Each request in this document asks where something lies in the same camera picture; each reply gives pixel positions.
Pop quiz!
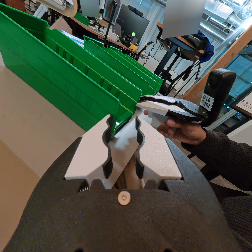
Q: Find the black coiled cable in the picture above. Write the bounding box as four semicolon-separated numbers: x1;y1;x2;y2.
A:
144;42;156;65

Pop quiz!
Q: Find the grey desk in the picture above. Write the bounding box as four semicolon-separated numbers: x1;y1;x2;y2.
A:
0;53;158;246

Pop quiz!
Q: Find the green plastic bin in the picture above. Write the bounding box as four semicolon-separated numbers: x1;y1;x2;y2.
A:
0;3;142;137
83;35;158;95
110;46;164;94

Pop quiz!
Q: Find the black standing desk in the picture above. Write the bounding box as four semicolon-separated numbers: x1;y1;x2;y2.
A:
156;22;205;79

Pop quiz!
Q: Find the instruction sheet on stand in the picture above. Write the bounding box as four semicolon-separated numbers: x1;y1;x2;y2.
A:
36;0;78;17

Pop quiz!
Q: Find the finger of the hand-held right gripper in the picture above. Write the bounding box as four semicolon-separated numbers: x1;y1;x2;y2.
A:
141;95;181;103
136;100;180;117

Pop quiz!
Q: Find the black framed tag sign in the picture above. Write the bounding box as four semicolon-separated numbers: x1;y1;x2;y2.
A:
230;93;252;118

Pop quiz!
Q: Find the small green bin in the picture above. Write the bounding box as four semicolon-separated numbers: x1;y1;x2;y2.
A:
74;12;90;26

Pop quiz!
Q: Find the blue cloth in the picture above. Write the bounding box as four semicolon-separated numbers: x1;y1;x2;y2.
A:
197;30;215;63

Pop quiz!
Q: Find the silver spiral duct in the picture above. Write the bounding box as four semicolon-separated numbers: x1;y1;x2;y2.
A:
205;0;252;30

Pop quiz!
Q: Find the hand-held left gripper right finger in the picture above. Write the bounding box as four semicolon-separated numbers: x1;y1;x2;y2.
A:
135;116;182;188

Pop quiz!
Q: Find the person's right forearm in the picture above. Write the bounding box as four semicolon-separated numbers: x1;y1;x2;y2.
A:
181;128;252;191

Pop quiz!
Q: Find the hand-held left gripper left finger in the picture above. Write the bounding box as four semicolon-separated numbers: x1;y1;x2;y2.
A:
65;114;113;189

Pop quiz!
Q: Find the white and blue paper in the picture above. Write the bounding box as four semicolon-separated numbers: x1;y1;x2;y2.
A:
59;30;84;44

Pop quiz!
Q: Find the person's black sweater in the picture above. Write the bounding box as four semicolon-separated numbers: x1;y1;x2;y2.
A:
217;189;252;252

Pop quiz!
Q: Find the person's right hand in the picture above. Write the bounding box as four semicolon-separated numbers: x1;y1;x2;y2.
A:
144;110;207;146

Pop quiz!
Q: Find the computer monitor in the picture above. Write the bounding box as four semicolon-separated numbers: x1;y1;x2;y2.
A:
116;4;150;44
102;0;120;26

